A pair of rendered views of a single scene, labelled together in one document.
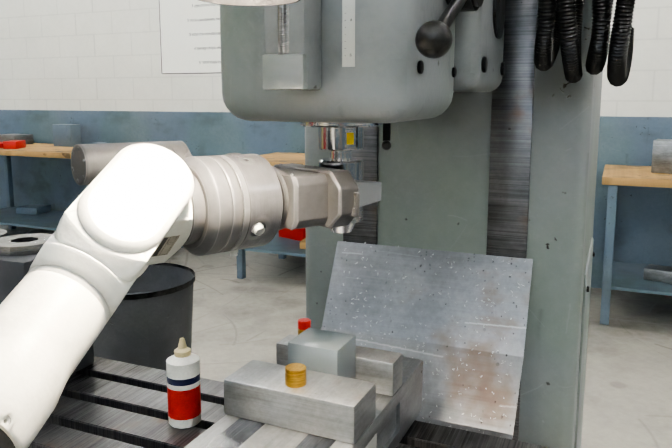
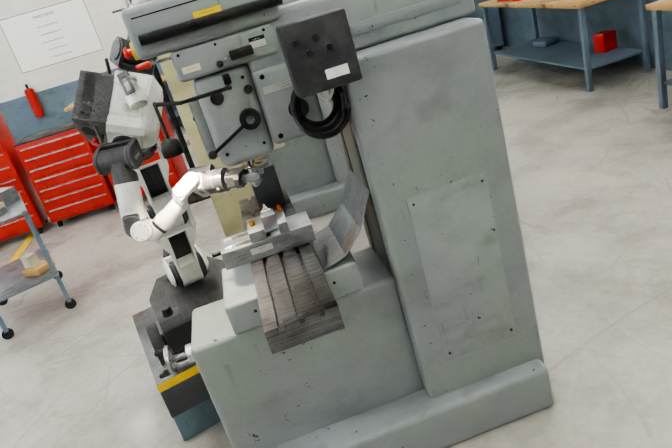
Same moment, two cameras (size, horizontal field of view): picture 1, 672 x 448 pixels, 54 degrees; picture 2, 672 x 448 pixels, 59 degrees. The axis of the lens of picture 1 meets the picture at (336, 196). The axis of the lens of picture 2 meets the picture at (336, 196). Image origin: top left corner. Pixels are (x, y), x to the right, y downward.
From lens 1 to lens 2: 200 cm
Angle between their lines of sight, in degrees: 59
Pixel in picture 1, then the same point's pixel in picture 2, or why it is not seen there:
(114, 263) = (178, 199)
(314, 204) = (231, 182)
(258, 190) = (214, 180)
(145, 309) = not seen: hidden behind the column
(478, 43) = (273, 131)
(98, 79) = not seen: outside the picture
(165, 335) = not seen: hidden behind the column
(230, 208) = (207, 185)
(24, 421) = (162, 225)
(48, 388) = (167, 221)
